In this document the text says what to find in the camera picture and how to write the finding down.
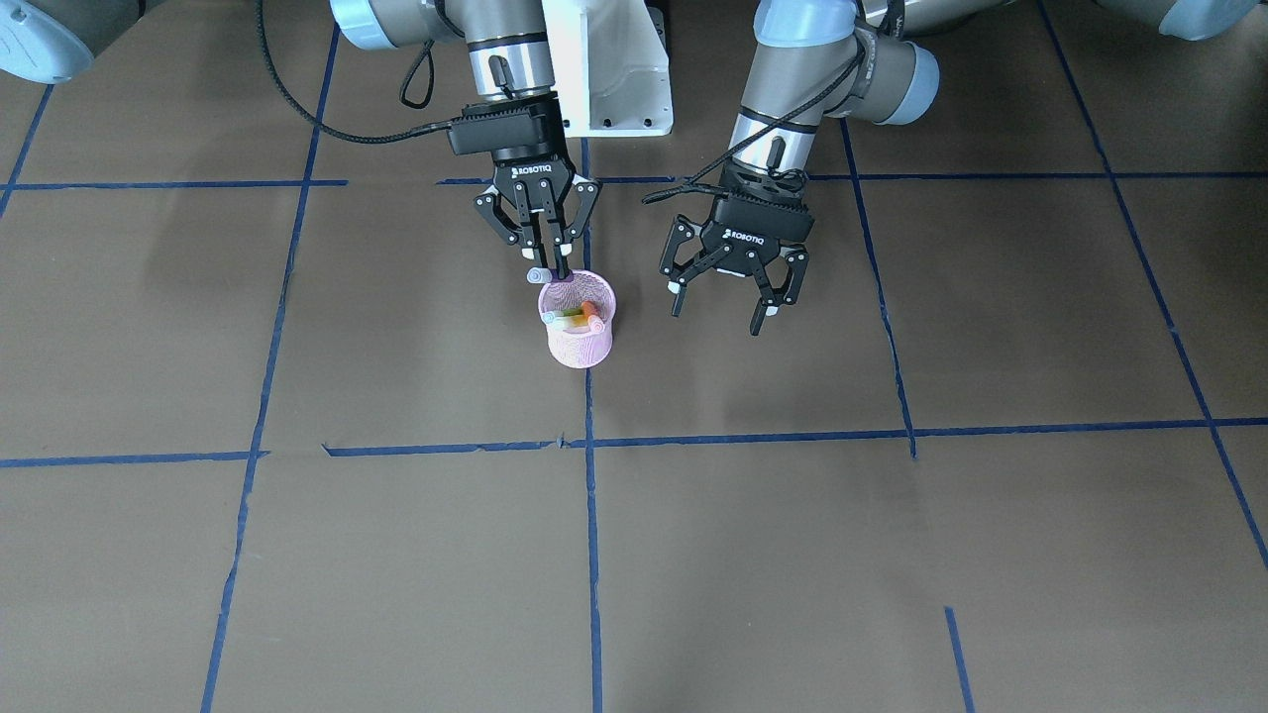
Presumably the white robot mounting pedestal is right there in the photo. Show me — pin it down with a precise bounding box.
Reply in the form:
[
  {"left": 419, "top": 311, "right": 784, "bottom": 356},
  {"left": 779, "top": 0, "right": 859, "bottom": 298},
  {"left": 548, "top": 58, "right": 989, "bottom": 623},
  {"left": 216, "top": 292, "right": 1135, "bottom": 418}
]
[{"left": 541, "top": 1, "right": 675, "bottom": 140}]

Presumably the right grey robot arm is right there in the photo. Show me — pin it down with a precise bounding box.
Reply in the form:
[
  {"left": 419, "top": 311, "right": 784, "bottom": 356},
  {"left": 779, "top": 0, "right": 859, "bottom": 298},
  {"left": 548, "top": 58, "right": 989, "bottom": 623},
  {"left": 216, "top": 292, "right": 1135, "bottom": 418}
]
[{"left": 1, "top": 1, "right": 601, "bottom": 284}]

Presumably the green highlighter pen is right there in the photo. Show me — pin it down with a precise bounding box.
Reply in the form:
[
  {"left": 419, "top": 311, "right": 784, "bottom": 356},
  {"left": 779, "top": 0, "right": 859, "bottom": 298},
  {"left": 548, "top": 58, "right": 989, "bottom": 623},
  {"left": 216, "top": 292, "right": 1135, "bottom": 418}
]
[{"left": 540, "top": 308, "right": 590, "bottom": 330}]

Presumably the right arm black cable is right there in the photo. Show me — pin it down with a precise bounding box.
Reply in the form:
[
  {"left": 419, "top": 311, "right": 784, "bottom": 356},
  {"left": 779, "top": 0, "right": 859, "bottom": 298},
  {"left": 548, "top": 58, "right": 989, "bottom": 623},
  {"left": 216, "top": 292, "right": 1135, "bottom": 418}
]
[{"left": 256, "top": 0, "right": 456, "bottom": 146}]

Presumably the purple highlighter pen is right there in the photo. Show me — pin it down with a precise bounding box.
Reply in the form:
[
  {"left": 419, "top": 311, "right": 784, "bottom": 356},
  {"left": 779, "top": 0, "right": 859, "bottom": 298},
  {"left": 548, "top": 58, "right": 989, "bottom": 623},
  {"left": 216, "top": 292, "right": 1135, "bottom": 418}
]
[{"left": 525, "top": 266, "right": 574, "bottom": 285}]

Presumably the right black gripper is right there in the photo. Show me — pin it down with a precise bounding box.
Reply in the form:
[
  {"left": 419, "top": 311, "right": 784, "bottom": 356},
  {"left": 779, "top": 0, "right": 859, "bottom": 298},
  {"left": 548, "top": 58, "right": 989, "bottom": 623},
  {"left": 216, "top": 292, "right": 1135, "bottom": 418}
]
[{"left": 473, "top": 148, "right": 602, "bottom": 280}]

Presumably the orange highlighter pen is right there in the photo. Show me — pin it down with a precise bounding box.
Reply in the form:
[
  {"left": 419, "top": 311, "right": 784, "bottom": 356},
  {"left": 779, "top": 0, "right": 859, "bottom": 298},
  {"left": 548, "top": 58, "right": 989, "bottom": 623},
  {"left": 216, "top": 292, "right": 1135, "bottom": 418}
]
[{"left": 581, "top": 301, "right": 606, "bottom": 334}]

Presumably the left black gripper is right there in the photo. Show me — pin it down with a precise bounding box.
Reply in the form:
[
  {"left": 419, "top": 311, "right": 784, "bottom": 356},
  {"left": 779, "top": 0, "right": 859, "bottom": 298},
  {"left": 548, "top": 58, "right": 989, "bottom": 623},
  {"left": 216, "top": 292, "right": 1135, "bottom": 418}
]
[{"left": 661, "top": 167, "right": 814, "bottom": 337}]

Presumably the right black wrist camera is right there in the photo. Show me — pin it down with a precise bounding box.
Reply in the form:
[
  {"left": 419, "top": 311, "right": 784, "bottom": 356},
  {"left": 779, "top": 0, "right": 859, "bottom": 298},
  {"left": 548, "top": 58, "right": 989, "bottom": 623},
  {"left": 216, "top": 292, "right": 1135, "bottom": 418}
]
[{"left": 448, "top": 100, "right": 566, "bottom": 161}]

